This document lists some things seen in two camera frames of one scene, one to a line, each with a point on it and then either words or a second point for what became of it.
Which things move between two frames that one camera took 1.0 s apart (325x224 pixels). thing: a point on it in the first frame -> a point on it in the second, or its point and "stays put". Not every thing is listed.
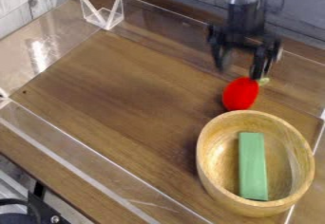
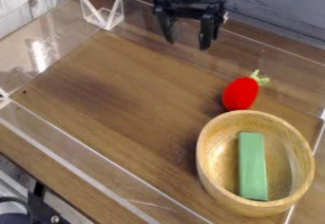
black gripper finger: (219, 46) -> (165, 18)
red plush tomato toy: (240, 93) stays put
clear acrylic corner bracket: (103, 17) stays put
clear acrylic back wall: (293, 82) stays put
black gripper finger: (262, 60) -> (209, 31)
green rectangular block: (253, 174) stays put
